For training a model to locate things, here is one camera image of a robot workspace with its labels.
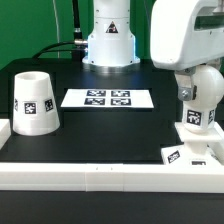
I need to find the white lamp shade cone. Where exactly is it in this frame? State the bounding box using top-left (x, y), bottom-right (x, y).
top-left (13, 71), bottom-right (60, 136)

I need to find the thin white cable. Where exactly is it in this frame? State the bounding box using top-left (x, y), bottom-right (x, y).
top-left (52, 0), bottom-right (62, 59)

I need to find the white lamp bulb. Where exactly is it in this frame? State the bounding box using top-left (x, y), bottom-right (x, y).
top-left (182, 65), bottom-right (224, 133)

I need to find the white wall block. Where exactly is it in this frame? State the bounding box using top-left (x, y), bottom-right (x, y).
top-left (0, 119), bottom-right (11, 150)
top-left (212, 123), bottom-right (224, 166)

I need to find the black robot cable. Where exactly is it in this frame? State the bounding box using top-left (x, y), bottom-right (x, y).
top-left (31, 0), bottom-right (89, 60)

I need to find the white lamp base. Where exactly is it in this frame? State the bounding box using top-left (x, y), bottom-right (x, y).
top-left (161, 122), bottom-right (223, 167)

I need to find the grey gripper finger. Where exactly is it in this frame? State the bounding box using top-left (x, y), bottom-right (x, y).
top-left (175, 67), bottom-right (197, 101)

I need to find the white left wall block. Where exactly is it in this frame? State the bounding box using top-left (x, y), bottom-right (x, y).
top-left (0, 119), bottom-right (11, 150)

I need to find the white right wall block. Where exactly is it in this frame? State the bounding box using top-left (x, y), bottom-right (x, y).
top-left (212, 123), bottom-right (224, 166)

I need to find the white front wall rail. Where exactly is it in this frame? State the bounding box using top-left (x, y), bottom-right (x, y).
top-left (0, 163), bottom-right (224, 193)

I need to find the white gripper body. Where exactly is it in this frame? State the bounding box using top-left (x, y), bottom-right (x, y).
top-left (150, 0), bottom-right (224, 70)

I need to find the white marker sheet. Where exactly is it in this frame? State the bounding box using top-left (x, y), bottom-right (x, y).
top-left (61, 89), bottom-right (154, 109)

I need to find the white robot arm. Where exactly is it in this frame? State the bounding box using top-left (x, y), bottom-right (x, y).
top-left (83, 0), bottom-right (224, 75)

